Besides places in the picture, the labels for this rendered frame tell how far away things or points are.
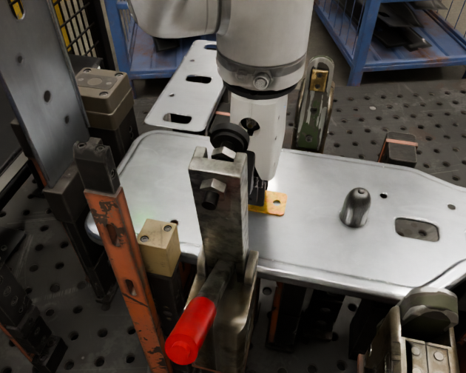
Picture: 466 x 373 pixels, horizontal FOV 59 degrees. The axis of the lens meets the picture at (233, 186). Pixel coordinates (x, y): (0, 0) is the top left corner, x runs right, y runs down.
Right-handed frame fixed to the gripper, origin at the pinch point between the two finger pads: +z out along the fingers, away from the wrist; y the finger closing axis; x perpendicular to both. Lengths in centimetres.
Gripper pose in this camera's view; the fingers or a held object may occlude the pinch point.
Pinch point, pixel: (254, 183)
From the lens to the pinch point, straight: 51.8
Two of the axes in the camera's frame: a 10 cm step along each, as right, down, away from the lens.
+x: -9.7, -1.7, 1.6
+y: 2.3, -7.0, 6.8
